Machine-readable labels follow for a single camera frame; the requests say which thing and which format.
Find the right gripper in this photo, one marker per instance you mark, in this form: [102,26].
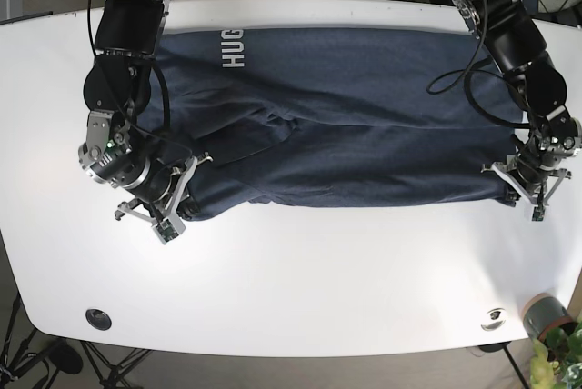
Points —
[162,189]

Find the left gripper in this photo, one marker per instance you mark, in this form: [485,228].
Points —
[536,175]

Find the dark navy T-shirt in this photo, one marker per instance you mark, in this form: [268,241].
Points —
[328,118]

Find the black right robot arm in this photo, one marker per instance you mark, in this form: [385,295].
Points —
[129,118]

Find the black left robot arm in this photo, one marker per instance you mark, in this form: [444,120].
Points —
[516,47]

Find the grey plant pot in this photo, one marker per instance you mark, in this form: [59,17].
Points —
[543,313]

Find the silver table grommet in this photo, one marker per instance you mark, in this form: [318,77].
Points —
[494,319]

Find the black table grommet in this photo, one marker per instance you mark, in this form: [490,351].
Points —
[98,319]

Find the green potted plant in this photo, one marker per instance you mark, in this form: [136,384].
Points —
[557,359]

